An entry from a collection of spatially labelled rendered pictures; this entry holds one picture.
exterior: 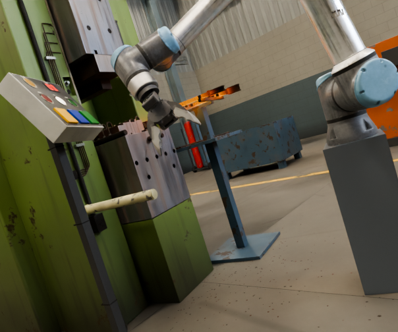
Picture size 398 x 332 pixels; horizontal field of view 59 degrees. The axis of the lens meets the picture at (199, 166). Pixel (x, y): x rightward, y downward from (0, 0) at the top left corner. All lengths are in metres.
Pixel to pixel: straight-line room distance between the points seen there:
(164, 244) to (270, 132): 3.83
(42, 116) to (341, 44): 1.03
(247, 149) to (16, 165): 4.20
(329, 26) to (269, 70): 8.87
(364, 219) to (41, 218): 1.51
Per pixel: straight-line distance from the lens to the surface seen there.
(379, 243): 1.52
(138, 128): 1.99
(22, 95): 1.38
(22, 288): 2.17
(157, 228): 1.86
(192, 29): 1.33
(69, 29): 2.02
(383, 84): 1.29
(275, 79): 10.08
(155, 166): 1.93
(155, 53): 1.16
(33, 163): 1.92
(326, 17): 1.30
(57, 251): 1.98
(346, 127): 1.44
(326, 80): 1.45
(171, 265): 1.92
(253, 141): 5.61
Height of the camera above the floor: 0.77
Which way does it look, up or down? 4 degrees down
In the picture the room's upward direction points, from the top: 18 degrees counter-clockwise
